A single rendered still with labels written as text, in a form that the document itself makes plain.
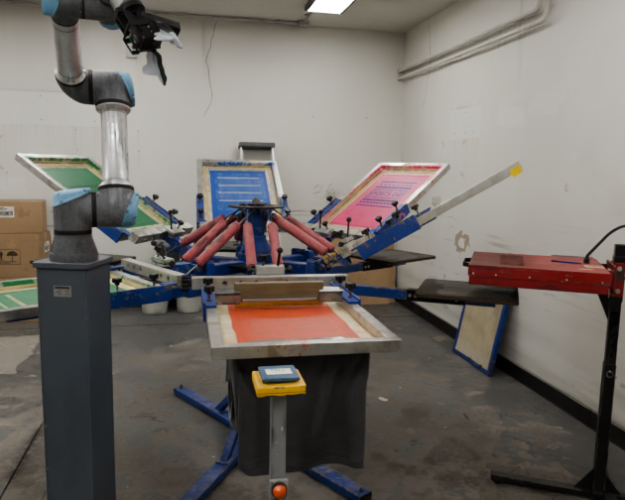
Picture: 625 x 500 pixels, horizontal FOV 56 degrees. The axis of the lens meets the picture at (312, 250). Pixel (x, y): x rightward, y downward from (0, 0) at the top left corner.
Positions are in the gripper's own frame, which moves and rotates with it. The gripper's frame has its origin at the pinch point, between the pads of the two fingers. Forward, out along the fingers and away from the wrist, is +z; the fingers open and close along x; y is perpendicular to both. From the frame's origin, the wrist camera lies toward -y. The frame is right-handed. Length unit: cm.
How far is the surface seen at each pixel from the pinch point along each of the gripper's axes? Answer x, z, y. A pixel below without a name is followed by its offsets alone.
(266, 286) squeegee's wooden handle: -77, 52, -39
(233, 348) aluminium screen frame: -40, 69, 8
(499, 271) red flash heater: -45, 99, -124
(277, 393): -21, 86, 14
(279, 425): -30, 94, 14
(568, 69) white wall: -41, 26, -296
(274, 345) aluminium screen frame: -35, 75, -2
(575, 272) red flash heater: -24, 116, -138
